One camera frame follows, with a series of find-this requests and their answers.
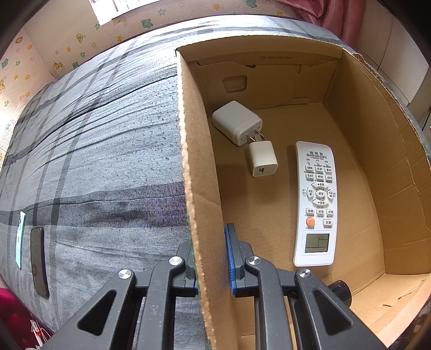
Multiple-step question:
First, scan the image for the black smartphone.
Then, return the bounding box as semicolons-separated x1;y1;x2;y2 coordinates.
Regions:
30;227;50;298

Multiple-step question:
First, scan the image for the teal smartphone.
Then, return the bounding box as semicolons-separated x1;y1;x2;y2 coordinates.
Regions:
16;211;26;270

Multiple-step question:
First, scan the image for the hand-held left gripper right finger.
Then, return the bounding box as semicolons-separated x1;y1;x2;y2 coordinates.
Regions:
224;223;388;350

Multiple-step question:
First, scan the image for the brown cardboard box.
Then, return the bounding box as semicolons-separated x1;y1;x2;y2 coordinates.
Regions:
175;29;431;350

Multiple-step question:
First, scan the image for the bright window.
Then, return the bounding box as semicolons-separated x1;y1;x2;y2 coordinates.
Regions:
89;0;159;25

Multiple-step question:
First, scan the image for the small white charger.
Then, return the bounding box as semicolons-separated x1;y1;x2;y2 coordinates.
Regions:
243;140;279;178

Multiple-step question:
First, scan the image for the dark blue case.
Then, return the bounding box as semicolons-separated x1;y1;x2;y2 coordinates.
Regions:
329;279;352;305

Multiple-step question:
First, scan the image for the large white charger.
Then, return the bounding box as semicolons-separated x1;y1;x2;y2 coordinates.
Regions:
212;100;266;146

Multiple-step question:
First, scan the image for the pink curtain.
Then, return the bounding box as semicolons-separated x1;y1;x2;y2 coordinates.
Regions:
276;0;362;43

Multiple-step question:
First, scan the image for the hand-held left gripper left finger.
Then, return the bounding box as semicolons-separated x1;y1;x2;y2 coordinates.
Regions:
44;240;199;350

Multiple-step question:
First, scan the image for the cream wardrobe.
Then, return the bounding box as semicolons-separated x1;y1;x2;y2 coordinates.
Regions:
353;0;431;135

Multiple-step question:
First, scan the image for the white remote control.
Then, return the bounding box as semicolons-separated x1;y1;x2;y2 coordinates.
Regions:
293;141;338;267

